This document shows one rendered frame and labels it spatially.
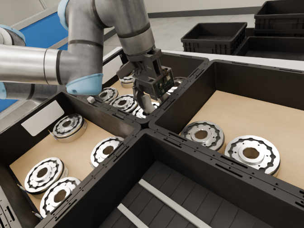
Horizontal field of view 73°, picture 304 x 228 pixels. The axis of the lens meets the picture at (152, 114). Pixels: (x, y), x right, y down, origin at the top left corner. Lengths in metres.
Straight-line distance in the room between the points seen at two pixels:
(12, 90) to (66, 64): 0.50
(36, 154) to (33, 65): 0.35
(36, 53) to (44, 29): 2.16
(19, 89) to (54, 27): 1.80
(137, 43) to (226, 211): 0.37
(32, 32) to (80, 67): 2.14
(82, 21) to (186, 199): 0.42
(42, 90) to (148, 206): 0.68
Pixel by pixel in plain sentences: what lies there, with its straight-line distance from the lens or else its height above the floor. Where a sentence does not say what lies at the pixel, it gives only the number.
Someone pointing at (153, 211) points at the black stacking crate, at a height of 0.83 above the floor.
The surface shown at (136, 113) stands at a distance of 0.61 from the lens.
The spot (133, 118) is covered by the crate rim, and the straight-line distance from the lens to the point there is 0.49.
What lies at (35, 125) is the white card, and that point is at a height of 0.89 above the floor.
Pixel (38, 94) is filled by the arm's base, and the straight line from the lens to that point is 0.98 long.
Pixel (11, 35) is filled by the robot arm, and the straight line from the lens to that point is 0.94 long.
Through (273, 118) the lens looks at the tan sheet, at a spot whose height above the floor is 0.83.
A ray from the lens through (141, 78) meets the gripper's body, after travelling 0.50.
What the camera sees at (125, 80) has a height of 0.86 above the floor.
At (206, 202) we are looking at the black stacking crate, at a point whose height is 0.83.
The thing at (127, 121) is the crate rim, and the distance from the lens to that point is 0.49.
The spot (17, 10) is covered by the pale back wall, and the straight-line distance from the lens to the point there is 3.48.
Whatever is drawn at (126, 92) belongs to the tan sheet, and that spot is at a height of 0.83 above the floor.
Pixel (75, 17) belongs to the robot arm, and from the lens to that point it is 0.49.
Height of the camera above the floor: 1.24
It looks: 40 degrees down
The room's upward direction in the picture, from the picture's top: 20 degrees counter-clockwise
